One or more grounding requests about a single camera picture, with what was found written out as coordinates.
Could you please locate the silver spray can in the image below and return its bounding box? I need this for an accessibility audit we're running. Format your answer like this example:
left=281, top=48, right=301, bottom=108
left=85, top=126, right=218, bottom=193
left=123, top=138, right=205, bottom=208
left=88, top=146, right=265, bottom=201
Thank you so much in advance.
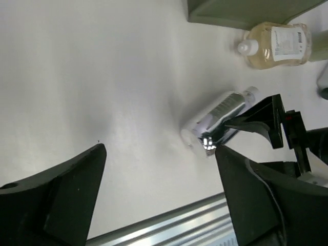
left=180, top=86, right=260, bottom=157

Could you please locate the clear soap bottle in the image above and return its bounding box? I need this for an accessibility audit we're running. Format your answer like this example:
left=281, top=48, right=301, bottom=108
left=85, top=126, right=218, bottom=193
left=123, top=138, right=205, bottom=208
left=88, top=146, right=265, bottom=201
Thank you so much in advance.
left=237, top=22, right=312, bottom=70

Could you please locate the green canvas bag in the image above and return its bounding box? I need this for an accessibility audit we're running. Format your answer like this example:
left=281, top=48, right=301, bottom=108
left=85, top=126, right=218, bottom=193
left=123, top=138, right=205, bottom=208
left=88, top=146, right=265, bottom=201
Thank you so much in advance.
left=187, top=0, right=325, bottom=30

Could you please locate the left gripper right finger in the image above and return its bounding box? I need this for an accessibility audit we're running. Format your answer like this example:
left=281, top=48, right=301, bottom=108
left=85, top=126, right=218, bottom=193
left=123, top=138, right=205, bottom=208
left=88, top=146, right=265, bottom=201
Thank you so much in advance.
left=215, top=146, right=327, bottom=245

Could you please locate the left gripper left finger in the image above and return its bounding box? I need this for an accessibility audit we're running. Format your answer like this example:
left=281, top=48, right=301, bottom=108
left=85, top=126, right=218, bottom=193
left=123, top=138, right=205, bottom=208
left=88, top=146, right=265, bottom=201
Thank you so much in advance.
left=1, top=143, right=107, bottom=245

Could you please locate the aluminium mounting rail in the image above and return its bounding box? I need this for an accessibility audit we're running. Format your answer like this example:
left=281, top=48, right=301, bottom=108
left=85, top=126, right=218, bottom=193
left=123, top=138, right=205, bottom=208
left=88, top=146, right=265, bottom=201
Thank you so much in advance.
left=86, top=193, right=238, bottom=245

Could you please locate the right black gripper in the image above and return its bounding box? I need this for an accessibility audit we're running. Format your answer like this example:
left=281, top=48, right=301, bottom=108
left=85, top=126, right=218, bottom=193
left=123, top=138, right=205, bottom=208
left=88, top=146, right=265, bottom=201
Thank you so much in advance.
left=224, top=94, right=327, bottom=175

